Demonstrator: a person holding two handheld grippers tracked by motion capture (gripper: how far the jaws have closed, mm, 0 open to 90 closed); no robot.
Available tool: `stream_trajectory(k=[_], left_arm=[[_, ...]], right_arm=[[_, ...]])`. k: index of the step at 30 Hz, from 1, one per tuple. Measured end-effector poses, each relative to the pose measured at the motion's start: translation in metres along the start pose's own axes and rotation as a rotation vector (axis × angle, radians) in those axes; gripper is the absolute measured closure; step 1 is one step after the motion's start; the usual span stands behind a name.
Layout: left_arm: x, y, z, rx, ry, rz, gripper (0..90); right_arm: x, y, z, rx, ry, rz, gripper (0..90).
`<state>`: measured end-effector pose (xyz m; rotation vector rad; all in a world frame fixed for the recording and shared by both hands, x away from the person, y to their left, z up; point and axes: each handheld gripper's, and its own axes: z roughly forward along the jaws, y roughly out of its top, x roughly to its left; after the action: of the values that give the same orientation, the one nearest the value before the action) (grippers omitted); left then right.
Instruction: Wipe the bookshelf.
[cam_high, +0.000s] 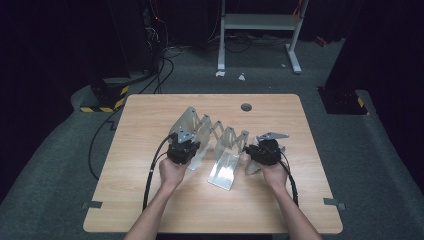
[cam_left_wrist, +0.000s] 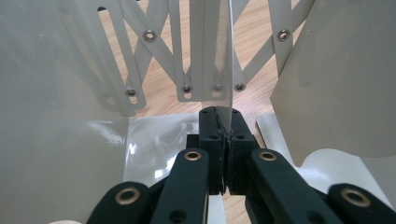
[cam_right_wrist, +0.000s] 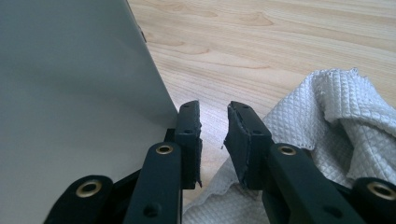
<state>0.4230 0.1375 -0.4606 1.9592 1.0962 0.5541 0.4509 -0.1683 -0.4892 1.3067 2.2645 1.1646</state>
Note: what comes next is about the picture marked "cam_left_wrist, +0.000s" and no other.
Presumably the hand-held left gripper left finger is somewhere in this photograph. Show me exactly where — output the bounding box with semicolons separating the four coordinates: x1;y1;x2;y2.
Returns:
199;105;226;196

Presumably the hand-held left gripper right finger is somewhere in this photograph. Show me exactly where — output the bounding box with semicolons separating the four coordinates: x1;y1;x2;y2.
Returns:
224;108;260;196

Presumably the white expandable metal bookend rack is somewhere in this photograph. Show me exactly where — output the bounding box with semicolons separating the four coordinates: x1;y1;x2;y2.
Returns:
0;0;396;224

